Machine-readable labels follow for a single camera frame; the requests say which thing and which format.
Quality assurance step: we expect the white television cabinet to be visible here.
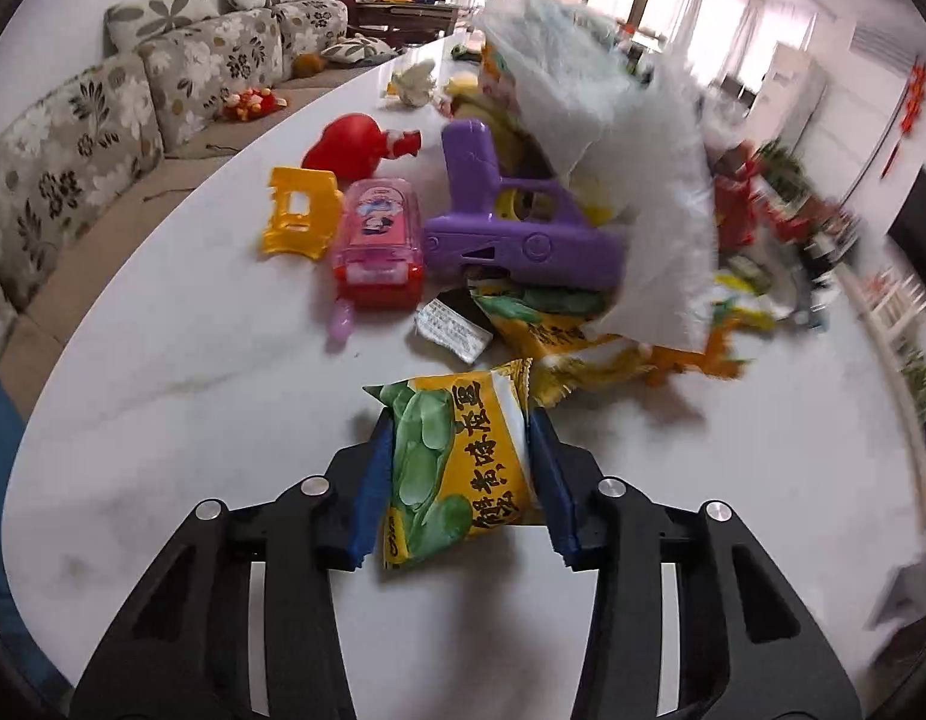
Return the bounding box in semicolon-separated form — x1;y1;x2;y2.
845;262;926;481

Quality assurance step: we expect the wooden coffee table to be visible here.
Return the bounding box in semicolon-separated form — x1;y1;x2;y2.
350;0;471;46

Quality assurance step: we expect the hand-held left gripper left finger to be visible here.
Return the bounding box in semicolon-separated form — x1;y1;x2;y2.
69;405;396;720

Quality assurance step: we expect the white standing air conditioner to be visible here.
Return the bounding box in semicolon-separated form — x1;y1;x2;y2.
766;41;828;158

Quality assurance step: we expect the large floral cushion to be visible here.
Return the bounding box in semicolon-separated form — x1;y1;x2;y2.
105;0;224;53

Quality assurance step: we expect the purple toy gun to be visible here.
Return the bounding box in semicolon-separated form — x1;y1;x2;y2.
422;118;629;293

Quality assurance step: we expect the red hanging decoration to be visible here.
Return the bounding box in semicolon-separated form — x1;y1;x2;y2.
883;60;926;177

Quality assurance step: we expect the red yellow plush toy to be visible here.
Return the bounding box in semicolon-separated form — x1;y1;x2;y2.
221;86;290;122

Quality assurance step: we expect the yellow green snack packet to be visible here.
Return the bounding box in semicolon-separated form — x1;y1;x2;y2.
470;281;659;410
363;358;543;569

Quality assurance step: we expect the black television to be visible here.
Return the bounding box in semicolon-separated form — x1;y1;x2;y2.
886;165;926;293

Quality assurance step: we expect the orange snack packet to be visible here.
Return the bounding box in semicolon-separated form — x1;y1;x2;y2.
643;300;756;391

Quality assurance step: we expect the red plastic toy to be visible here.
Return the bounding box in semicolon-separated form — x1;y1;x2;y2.
302;112;423;181

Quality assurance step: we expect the floral sofa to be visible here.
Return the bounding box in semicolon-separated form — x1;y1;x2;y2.
0;0;404;421

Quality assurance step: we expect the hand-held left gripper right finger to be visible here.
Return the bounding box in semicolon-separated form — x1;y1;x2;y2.
527;409;861;720

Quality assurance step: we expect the pink toy case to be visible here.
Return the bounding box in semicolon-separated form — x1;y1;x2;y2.
326;176;426;346

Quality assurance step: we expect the white plastic bag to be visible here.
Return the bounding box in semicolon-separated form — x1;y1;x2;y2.
482;0;723;353

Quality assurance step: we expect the yellow plastic toy piece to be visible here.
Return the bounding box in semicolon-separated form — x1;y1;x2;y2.
262;166;345;262

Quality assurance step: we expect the white toy bird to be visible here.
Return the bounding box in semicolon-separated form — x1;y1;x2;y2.
384;60;438;106

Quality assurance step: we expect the person's blue trouser leg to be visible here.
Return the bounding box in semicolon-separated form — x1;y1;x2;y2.
0;360;74;706

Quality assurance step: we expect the small white sachet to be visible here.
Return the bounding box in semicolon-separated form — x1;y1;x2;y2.
414;298;494;365

